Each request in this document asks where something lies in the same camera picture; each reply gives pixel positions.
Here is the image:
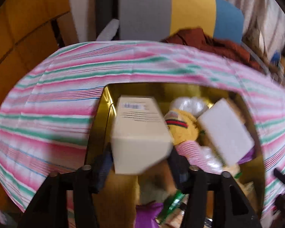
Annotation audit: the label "gold storage box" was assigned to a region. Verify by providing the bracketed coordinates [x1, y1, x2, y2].
[85, 83, 265, 227]

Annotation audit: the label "tall yellow sponge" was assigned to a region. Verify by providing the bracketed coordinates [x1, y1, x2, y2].
[93, 169, 139, 227]

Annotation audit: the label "cream cardboard box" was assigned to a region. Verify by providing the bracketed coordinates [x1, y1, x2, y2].
[111, 96, 173, 175]

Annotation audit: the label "dark red cloth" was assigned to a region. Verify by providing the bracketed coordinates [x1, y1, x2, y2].
[161, 27, 262, 73]

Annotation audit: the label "grey yellow blue chair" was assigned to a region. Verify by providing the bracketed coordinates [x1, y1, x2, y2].
[95, 0, 244, 45]

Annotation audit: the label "cluttered wooden desk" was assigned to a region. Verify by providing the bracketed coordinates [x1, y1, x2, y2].
[241, 36, 285, 88]

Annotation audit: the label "purple small object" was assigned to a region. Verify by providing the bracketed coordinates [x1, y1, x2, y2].
[134, 202, 163, 228]

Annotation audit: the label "striped pink green blanket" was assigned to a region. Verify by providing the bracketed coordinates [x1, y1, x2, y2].
[0, 41, 285, 215]

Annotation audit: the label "pink hair roller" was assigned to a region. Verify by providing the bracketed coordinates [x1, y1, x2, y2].
[174, 141, 205, 168]

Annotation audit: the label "clear plastic bag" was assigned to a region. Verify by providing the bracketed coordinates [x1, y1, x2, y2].
[170, 97, 208, 117]

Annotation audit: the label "wooden wardrobe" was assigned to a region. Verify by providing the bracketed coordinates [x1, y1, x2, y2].
[0, 0, 79, 214]

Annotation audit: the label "patterned curtain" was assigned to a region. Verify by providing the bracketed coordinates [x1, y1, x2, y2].
[226, 0, 285, 56]

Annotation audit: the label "yellow knit hat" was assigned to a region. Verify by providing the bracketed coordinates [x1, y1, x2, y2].
[164, 109, 199, 146]

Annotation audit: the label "green printed box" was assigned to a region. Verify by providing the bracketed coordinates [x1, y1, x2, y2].
[155, 190, 186, 225]

